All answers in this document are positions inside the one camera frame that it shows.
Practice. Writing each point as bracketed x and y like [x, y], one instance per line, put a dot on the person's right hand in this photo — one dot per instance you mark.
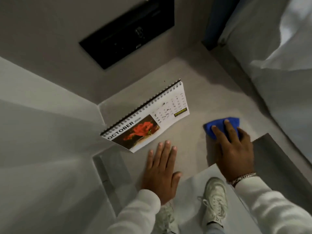
[237, 155]

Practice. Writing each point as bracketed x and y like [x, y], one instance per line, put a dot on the person's left hand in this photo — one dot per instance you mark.
[159, 176]

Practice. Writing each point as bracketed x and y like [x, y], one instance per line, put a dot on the person's left little finger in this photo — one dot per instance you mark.
[150, 158]

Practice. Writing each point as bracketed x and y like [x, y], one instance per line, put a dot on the person's left middle finger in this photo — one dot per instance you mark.
[166, 152]

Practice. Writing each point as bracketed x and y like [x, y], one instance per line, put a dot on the person's left thumb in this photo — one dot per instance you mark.
[177, 179]

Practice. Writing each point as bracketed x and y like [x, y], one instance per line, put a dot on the person's right middle finger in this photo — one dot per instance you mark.
[231, 131]

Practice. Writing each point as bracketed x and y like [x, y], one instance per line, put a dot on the blue cleaning cloth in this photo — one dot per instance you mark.
[218, 124]

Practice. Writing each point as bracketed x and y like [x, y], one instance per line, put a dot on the person's right forearm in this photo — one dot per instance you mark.
[270, 207]

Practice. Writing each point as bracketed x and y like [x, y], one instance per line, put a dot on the person's left forearm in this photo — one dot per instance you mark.
[136, 214]

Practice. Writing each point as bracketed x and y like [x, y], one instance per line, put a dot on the spiral desk calendar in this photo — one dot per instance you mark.
[151, 119]

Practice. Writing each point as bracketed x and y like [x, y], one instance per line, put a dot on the white left sneaker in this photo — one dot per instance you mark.
[167, 218]

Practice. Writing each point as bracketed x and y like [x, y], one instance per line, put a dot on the white sneaker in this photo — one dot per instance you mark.
[215, 199]
[167, 218]

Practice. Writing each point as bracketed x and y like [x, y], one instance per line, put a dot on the white right sneaker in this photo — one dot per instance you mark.
[215, 199]

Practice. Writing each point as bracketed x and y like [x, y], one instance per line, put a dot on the white bed sheet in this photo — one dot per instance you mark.
[280, 53]

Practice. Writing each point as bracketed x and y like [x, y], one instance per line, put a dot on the black wall panel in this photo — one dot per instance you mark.
[131, 29]

